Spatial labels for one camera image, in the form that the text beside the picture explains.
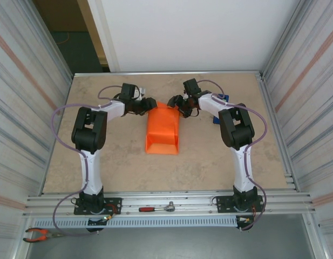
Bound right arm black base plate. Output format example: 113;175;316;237
214;195;264;214

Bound aluminium table frame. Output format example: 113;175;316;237
22;70;318;218

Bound white slotted cable duct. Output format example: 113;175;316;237
33;217;239;229

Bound orange wrapping paper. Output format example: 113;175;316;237
144;101;181;156

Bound orange handled pliers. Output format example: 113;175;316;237
22;228;65;243

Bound red handled ratchet wrench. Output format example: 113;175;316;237
138;201;176;213

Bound black base electronics module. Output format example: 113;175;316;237
236;215;255;232
86;215;108;233

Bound blue tape dispenser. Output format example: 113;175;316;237
212;93;230;125

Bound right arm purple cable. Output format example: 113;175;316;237
197;79;268;231

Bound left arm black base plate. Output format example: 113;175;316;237
73;197;123;216

